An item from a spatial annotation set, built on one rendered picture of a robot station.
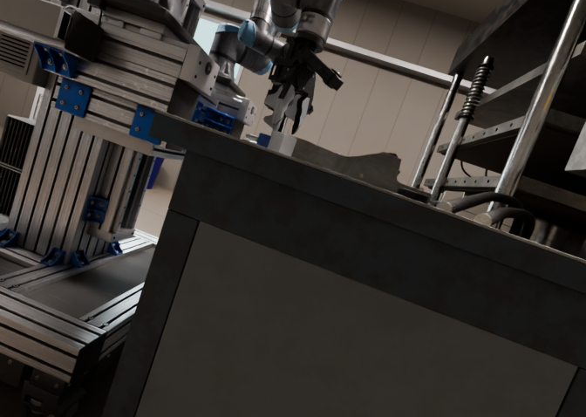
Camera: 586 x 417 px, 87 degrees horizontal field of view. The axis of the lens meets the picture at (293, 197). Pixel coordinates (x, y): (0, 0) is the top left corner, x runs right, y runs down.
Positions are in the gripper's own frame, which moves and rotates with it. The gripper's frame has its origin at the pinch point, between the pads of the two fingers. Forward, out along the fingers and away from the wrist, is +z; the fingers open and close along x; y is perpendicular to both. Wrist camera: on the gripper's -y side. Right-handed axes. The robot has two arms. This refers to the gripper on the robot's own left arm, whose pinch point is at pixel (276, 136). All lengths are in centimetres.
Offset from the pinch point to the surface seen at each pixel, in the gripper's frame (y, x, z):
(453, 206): -49, 41, 5
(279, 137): -9.2, 40.1, 3.5
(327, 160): -20.0, 6.2, 2.7
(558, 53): -80, -6, -56
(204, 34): 190, -277, -115
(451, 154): -83, -81, -29
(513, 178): -81, -5, -13
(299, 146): -9.7, 6.2, 1.4
